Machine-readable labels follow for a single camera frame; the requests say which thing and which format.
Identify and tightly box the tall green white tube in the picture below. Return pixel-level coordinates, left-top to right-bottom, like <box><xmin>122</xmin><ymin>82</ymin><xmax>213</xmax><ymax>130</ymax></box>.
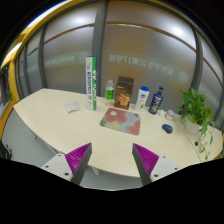
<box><xmin>86</xmin><ymin>56</ymin><xmax>97</xmax><ymax>111</ymax></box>

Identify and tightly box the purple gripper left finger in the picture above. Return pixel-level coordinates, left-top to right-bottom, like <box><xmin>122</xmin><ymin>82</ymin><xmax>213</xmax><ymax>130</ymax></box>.
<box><xmin>65</xmin><ymin>143</ymin><xmax>92</xmax><ymax>185</ymax></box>

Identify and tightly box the floral mouse pad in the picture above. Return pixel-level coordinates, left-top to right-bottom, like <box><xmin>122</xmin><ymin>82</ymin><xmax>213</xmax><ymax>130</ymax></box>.
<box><xmin>100</xmin><ymin>108</ymin><xmax>141</xmax><ymax>135</ymax></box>

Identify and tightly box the green plastic bottle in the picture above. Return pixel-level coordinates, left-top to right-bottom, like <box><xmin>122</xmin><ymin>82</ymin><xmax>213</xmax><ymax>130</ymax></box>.
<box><xmin>105</xmin><ymin>80</ymin><xmax>114</xmax><ymax>106</ymax></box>

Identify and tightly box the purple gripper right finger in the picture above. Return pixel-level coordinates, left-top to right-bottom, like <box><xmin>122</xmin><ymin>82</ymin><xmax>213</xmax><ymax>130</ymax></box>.
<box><xmin>132</xmin><ymin>144</ymin><xmax>159</xmax><ymax>185</ymax></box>

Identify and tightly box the brown cardboard box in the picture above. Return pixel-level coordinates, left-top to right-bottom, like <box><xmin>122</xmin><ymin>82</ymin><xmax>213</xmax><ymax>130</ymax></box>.
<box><xmin>114</xmin><ymin>76</ymin><xmax>134</xmax><ymax>110</ymax></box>

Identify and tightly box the blue black computer mouse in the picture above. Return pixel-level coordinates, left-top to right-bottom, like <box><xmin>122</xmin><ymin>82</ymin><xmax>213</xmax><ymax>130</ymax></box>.
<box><xmin>162</xmin><ymin>124</ymin><xmax>173</xmax><ymax>134</ymax></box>

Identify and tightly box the potted green plant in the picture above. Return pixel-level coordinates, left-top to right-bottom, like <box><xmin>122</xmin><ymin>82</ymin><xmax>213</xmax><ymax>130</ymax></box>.
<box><xmin>177</xmin><ymin>88</ymin><xmax>215</xmax><ymax>159</ymax></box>

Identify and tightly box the small white cup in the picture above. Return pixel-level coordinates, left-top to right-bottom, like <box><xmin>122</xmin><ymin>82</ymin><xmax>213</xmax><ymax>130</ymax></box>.
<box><xmin>165</xmin><ymin>110</ymin><xmax>175</xmax><ymax>121</ymax></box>

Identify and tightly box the white pill blister pack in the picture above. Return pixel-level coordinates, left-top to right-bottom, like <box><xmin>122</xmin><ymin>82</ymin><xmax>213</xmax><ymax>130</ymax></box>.
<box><xmin>65</xmin><ymin>102</ymin><xmax>80</xmax><ymax>113</ymax></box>

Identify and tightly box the dark blue bottle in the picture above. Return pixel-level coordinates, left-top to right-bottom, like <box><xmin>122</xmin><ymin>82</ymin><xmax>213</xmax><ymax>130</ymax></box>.
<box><xmin>148</xmin><ymin>86</ymin><xmax>163</xmax><ymax>115</ymax></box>

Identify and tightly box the white shampoo bottle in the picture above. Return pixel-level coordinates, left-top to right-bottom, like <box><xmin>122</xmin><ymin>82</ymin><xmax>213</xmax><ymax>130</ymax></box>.
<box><xmin>135</xmin><ymin>86</ymin><xmax>149</xmax><ymax>111</ymax></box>

